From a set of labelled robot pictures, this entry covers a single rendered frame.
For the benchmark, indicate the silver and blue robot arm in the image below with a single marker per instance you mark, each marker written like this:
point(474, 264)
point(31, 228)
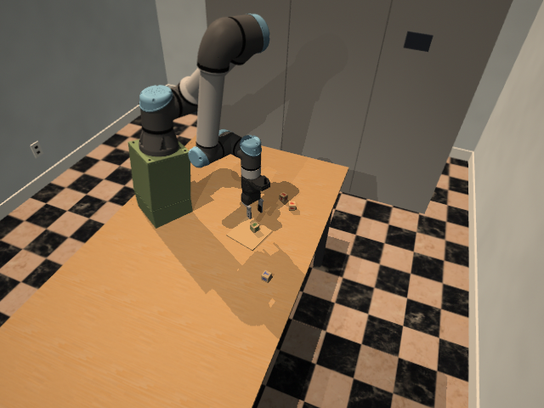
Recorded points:
point(224, 41)

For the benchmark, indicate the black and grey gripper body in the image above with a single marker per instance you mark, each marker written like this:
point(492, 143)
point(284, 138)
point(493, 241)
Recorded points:
point(252, 183)

